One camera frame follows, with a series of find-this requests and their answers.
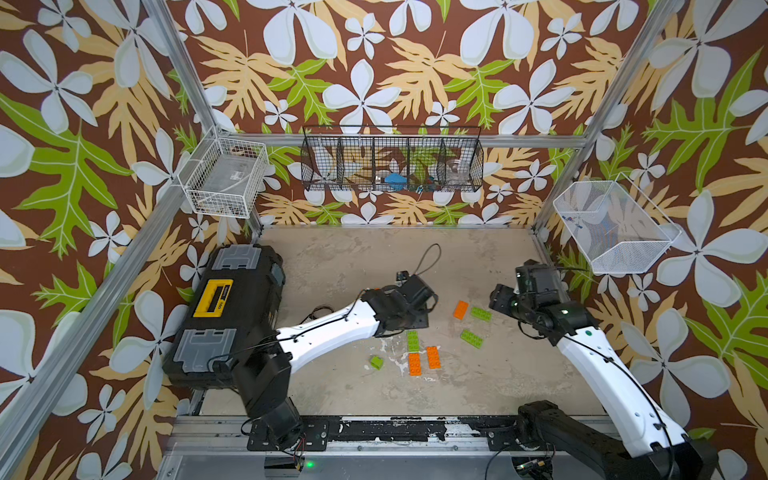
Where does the small lime brick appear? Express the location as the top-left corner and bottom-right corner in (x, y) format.
(370, 356), (384, 370)

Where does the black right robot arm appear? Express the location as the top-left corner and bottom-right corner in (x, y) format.
(489, 260), (720, 479)

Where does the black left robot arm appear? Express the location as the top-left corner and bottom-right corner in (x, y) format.
(231, 272), (439, 450)

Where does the white mesh basket right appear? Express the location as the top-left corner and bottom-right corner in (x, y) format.
(553, 174), (682, 275)

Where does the black yellow toolbox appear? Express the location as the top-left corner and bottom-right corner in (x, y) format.
(163, 244), (285, 389)

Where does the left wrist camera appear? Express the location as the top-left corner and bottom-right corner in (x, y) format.
(395, 270), (411, 286)

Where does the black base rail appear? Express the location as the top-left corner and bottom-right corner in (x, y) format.
(247, 415), (543, 453)

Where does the black wire basket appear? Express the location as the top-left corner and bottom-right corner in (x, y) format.
(298, 124), (485, 193)

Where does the white wire basket left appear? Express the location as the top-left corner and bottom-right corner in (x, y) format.
(180, 135), (269, 219)

